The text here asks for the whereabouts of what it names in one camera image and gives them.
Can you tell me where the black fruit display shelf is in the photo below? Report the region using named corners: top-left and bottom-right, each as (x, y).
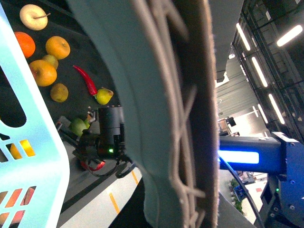
top-left (1, 0), bottom-right (140, 228)

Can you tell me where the yellow green pear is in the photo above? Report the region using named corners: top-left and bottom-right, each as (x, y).
top-left (94, 87), bottom-right (114, 105)

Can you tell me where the red apple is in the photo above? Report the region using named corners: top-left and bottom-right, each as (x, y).
top-left (80, 160), bottom-right (105, 171)

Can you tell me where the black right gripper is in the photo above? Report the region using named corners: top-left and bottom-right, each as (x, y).
top-left (56, 111), bottom-right (104, 164)

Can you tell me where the green lime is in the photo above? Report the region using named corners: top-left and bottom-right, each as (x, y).
top-left (68, 118), bottom-right (87, 136)

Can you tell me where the black cable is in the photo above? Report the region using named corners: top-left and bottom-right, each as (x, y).
top-left (91, 154), bottom-right (136, 179)

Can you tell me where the yellow lemon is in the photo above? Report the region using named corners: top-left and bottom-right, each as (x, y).
top-left (9, 140), bottom-right (36, 160)

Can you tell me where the cream pear with stem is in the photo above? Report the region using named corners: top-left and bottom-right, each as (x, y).
top-left (19, 4), bottom-right (51, 31)

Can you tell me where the red chili pepper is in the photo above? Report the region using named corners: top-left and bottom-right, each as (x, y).
top-left (73, 65), bottom-right (97, 97)

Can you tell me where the large orange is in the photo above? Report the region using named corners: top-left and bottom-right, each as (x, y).
top-left (14, 31), bottom-right (36, 58)

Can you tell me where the grey basket handle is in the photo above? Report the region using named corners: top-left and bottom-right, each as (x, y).
top-left (68, 0), bottom-right (219, 228)

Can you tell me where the light blue shopping basket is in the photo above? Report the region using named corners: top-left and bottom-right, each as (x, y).
top-left (0, 10), bottom-right (70, 228)

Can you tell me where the brown yellow pear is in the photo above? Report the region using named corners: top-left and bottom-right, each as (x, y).
top-left (50, 83), bottom-right (68, 103)

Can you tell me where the small yellowish pear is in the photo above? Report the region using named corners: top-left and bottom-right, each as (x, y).
top-left (42, 54), bottom-right (59, 69)

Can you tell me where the large yellow orange apple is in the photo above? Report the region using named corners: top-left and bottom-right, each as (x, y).
top-left (29, 59), bottom-right (57, 87)

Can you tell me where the blue robot torso column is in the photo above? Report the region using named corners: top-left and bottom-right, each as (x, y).
top-left (218, 132), bottom-right (304, 228)

